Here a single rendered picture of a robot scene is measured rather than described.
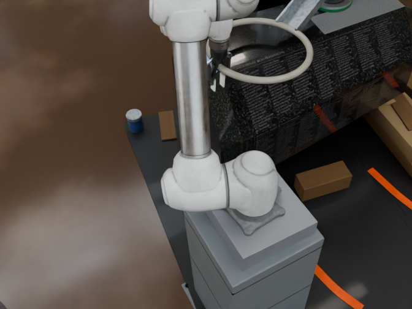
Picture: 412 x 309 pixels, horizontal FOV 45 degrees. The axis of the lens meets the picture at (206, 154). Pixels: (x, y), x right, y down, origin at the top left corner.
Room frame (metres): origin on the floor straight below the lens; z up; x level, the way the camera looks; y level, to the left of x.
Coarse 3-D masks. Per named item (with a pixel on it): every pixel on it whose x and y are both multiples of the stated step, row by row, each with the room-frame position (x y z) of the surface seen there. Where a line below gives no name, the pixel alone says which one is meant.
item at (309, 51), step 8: (232, 24) 1.98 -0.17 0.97; (240, 24) 2.00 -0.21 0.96; (248, 24) 2.01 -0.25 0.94; (264, 24) 2.00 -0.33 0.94; (272, 24) 1.99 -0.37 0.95; (280, 24) 1.97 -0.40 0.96; (296, 32) 1.90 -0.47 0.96; (304, 40) 1.83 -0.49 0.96; (208, 48) 1.78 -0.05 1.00; (312, 48) 1.77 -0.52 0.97; (208, 56) 1.73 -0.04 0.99; (312, 56) 1.71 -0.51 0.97; (304, 64) 1.65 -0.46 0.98; (224, 72) 1.62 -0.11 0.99; (232, 72) 1.61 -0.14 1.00; (296, 72) 1.60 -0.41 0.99; (240, 80) 1.58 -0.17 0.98; (248, 80) 1.56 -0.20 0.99; (256, 80) 1.56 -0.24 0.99; (264, 80) 1.55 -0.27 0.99; (272, 80) 1.55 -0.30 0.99; (280, 80) 1.56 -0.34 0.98
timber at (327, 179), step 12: (324, 168) 1.70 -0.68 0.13; (336, 168) 1.70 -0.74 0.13; (300, 180) 1.63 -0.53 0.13; (312, 180) 1.62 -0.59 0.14; (324, 180) 1.62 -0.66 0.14; (336, 180) 1.61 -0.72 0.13; (348, 180) 1.63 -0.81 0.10; (300, 192) 1.59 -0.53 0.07; (312, 192) 1.57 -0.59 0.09; (324, 192) 1.59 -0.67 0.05
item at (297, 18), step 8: (296, 0) 2.10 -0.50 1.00; (304, 0) 2.11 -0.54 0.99; (312, 0) 2.10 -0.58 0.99; (320, 0) 2.05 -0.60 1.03; (288, 8) 2.05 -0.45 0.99; (296, 8) 2.07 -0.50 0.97; (304, 8) 2.06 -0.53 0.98; (312, 8) 2.01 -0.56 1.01; (280, 16) 2.00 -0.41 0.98; (288, 16) 2.04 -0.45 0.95; (296, 16) 2.03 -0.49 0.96; (304, 16) 1.97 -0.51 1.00; (312, 16) 2.01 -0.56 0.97; (288, 24) 1.99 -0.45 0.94; (296, 24) 1.98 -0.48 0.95; (304, 24) 1.96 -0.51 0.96
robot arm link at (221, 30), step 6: (216, 24) 1.63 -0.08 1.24; (222, 24) 1.63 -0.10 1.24; (228, 24) 1.64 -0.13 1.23; (210, 30) 1.63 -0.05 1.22; (216, 30) 1.63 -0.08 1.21; (222, 30) 1.63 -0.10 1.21; (228, 30) 1.64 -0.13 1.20; (210, 36) 1.64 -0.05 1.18; (216, 36) 1.63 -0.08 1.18; (222, 36) 1.63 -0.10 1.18; (228, 36) 1.65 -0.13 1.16
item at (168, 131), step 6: (162, 114) 2.32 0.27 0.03; (168, 114) 2.32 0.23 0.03; (162, 120) 2.27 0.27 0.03; (168, 120) 2.26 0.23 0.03; (174, 120) 2.26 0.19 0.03; (162, 126) 2.21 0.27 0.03; (168, 126) 2.21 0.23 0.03; (174, 126) 2.20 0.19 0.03; (162, 132) 2.16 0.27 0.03; (168, 132) 2.15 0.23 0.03; (174, 132) 2.15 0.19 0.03; (162, 138) 2.11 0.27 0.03; (168, 138) 2.11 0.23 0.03; (174, 138) 2.10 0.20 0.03
